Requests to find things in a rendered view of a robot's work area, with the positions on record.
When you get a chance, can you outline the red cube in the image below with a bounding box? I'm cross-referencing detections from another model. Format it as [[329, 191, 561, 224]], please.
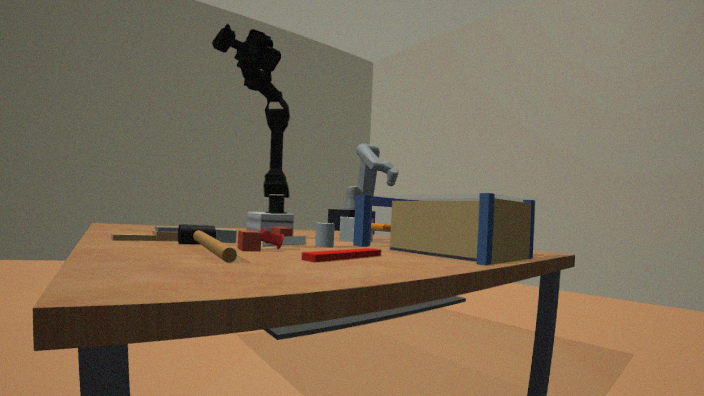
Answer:
[[270, 227, 293, 237], [238, 230, 262, 252]]

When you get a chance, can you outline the red flat bar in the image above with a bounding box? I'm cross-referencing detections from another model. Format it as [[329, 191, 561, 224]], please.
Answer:
[[302, 248, 381, 262]]

